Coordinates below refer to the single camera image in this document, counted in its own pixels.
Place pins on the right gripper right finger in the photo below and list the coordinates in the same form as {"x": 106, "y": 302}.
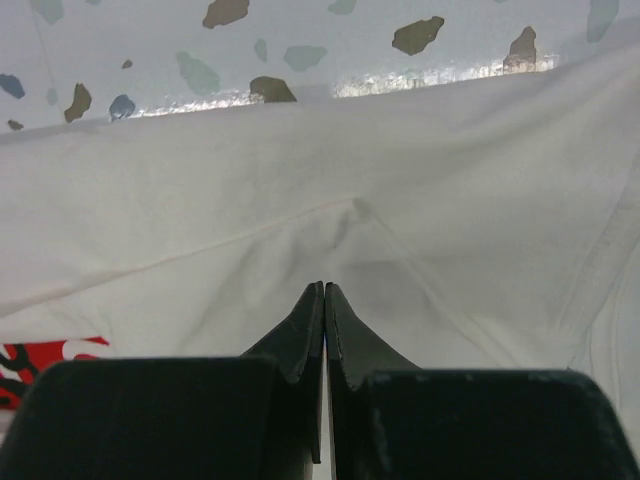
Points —
{"x": 391, "y": 419}

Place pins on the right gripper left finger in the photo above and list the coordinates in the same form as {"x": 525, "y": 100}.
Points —
{"x": 254, "y": 416}

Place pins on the white t-shirt red print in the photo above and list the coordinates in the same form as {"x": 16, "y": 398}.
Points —
{"x": 489, "y": 223}

